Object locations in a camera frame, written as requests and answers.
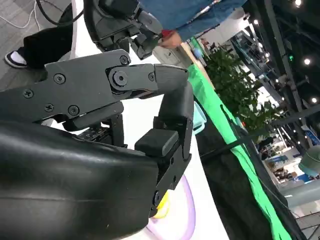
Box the pale green mug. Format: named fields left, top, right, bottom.
left=193, top=101, right=208, bottom=135

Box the green cloth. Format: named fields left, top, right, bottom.
left=186, top=36, right=292, bottom=240

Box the person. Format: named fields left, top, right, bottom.
left=4, top=0, right=248, bottom=70

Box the beige board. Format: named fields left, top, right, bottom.
left=180, top=41, right=216, bottom=91

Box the green leafy plant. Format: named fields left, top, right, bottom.
left=203, top=44, right=278, bottom=141

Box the person's hand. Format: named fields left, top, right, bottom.
left=159, top=29, right=183, bottom=50

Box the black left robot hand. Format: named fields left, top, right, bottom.
left=83, top=0, right=164, bottom=60

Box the long black arm cable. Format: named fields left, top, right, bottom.
left=36, top=0, right=85, bottom=26

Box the black table drape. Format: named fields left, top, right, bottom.
left=194, top=104, right=307, bottom=240

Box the white floor cable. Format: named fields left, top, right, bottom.
left=0, top=0, right=42, bottom=29

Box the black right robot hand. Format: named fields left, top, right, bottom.
left=0, top=48, right=195, bottom=240

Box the lilac plate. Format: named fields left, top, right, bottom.
left=145, top=174, right=197, bottom=240

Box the orange white toy bread roll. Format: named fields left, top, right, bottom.
left=152, top=191, right=171, bottom=219

